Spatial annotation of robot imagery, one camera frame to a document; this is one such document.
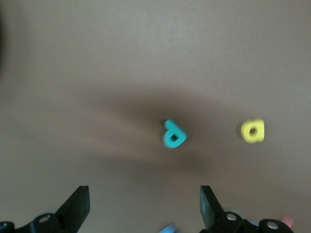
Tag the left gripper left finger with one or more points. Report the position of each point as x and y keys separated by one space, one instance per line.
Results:
x=75 y=208

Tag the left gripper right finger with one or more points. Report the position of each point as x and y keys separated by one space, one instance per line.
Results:
x=211 y=211

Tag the blue foam letter m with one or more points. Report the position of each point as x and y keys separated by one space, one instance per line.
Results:
x=167 y=229

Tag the yellow foam letter a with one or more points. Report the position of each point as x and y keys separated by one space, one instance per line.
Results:
x=260 y=132

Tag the teal foam letter p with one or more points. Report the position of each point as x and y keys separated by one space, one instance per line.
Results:
x=169 y=127

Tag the pink foam letter f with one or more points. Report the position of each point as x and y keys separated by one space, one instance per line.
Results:
x=288 y=221

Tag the brown table cover sheet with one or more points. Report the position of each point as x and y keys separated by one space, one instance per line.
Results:
x=145 y=60

